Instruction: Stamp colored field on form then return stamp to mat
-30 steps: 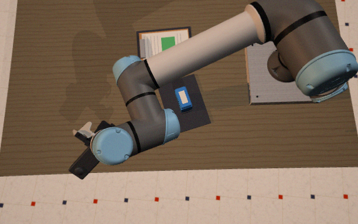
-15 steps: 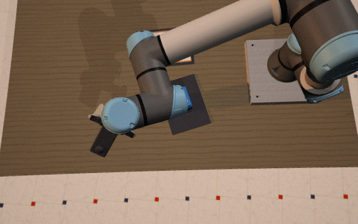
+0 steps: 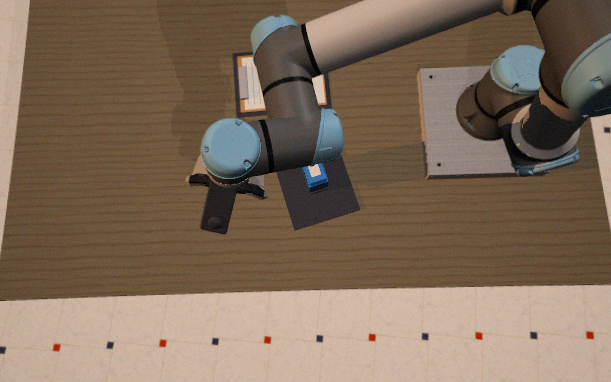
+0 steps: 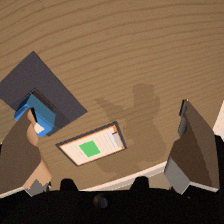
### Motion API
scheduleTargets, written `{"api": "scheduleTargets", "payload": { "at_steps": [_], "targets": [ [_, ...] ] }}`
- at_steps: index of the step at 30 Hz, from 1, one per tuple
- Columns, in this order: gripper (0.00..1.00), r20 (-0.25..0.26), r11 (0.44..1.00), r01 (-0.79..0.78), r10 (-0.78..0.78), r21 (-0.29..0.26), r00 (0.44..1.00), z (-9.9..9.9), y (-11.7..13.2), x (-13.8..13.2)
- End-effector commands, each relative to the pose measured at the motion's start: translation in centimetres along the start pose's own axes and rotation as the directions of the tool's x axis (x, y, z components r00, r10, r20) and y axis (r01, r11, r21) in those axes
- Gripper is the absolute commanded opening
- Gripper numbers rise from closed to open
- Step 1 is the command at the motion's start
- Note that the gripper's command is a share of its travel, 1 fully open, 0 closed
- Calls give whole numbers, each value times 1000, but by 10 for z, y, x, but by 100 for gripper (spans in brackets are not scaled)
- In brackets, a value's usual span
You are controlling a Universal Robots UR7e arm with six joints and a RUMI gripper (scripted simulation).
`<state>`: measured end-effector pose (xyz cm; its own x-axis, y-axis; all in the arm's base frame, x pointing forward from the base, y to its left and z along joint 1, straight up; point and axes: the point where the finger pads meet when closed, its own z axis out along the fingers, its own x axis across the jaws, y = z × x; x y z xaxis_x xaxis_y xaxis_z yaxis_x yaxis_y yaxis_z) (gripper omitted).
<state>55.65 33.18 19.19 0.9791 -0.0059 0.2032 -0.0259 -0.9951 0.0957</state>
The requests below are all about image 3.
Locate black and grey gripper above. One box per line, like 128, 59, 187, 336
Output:
186, 155, 268, 200

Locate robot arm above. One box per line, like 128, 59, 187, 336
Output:
200, 0, 611, 234

